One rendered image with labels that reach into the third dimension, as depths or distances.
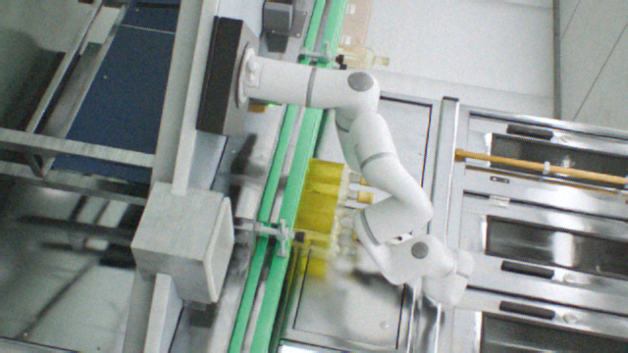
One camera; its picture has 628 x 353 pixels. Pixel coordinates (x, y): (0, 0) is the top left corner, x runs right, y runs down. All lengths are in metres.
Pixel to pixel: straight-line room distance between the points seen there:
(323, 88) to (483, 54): 5.37
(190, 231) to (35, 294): 0.68
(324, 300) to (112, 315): 0.57
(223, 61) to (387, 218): 0.48
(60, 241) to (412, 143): 1.11
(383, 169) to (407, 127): 0.88
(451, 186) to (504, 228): 0.20
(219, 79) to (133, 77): 0.57
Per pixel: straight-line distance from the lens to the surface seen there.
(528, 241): 2.20
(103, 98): 2.04
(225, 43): 1.54
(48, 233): 2.16
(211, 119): 1.53
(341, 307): 1.94
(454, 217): 2.15
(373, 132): 1.51
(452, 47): 6.89
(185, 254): 1.49
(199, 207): 1.54
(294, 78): 1.59
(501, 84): 6.69
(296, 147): 1.87
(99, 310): 2.01
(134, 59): 2.12
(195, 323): 1.72
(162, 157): 1.62
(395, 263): 1.54
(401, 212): 1.47
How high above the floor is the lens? 1.12
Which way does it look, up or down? 4 degrees down
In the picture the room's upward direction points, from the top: 100 degrees clockwise
